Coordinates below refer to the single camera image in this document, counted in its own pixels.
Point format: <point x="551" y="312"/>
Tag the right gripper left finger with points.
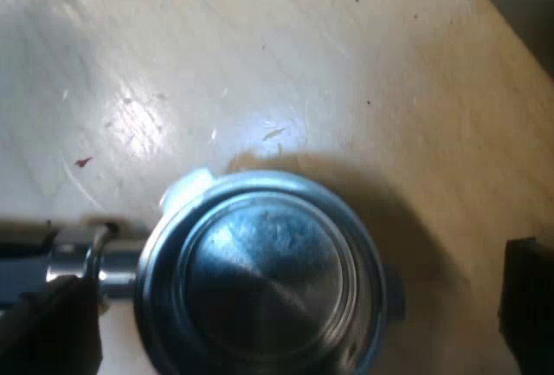
<point x="47" y="336"/>

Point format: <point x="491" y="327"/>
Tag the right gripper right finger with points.
<point x="532" y="301"/>

